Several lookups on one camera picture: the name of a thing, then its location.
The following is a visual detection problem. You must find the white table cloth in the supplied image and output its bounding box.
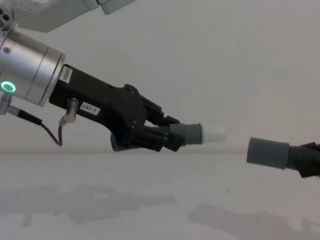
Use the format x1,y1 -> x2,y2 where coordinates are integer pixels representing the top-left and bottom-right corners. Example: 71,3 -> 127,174
0,149 -> 320,240

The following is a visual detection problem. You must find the thin dark gripper cable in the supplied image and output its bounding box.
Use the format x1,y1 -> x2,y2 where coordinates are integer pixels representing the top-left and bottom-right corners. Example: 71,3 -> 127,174
6,98 -> 79,148

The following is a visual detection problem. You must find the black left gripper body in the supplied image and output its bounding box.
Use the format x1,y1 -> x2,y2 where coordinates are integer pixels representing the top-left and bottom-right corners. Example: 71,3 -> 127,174
48,64 -> 150,153

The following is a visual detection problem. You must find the white curtain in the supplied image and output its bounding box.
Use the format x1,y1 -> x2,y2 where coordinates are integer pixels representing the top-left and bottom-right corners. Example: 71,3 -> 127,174
0,0 -> 320,155

